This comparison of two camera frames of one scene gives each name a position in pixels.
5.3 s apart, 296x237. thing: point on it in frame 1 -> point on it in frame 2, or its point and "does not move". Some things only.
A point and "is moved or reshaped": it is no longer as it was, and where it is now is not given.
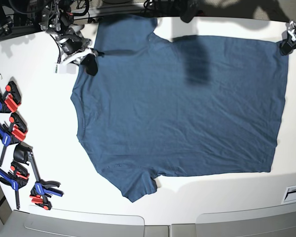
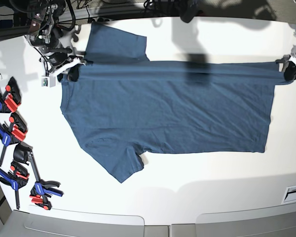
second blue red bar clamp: (15, 133) does not move
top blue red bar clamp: (7, 102) does not move
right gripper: (86, 51) -> (76, 59)
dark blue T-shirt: (161, 106) is moved or reshaped
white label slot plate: (294, 193) does not move
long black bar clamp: (39, 195) does not move
